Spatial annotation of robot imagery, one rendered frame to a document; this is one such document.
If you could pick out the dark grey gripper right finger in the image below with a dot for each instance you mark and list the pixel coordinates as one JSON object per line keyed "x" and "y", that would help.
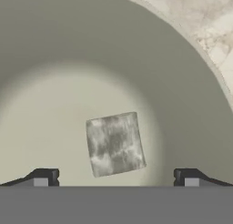
{"x": 188, "y": 174}

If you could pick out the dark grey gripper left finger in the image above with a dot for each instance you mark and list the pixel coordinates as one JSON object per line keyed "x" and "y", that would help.
{"x": 45, "y": 175}

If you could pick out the grey ice cube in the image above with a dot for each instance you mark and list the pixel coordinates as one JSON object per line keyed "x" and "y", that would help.
{"x": 114, "y": 144}

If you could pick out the pale grey ice bowl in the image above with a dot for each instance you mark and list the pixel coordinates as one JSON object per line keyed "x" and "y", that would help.
{"x": 91, "y": 66}

